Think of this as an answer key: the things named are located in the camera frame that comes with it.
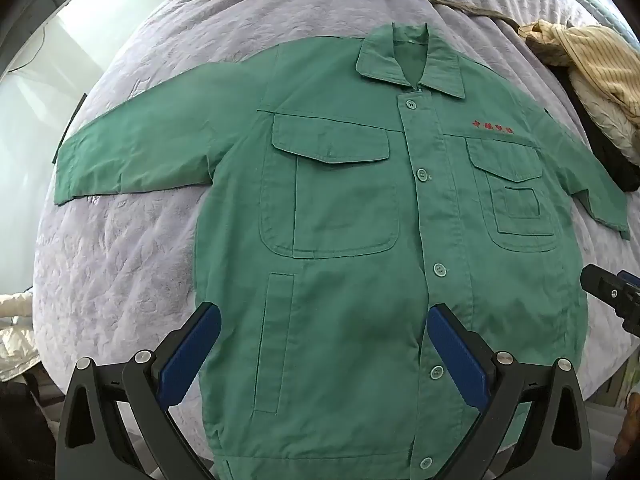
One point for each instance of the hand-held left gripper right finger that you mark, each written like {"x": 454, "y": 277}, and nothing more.
{"x": 457, "y": 355}

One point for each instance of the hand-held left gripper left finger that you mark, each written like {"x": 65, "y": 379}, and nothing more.
{"x": 192, "y": 350}

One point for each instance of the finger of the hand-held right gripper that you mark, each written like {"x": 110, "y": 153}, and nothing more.
{"x": 607, "y": 292}

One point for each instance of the green work jacket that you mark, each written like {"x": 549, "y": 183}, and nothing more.
{"x": 350, "y": 200}

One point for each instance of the lavender quilted blanket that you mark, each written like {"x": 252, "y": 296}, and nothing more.
{"x": 140, "y": 270}

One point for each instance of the black cloth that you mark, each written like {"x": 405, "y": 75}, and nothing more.
{"x": 607, "y": 152}

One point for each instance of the white crumpled cloth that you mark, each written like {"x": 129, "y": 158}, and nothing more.
{"x": 15, "y": 340}

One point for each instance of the yellow striped garment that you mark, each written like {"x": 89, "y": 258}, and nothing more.
{"x": 600, "y": 45}

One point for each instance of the ribbed grey-green pillow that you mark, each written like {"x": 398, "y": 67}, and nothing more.
{"x": 597, "y": 5}

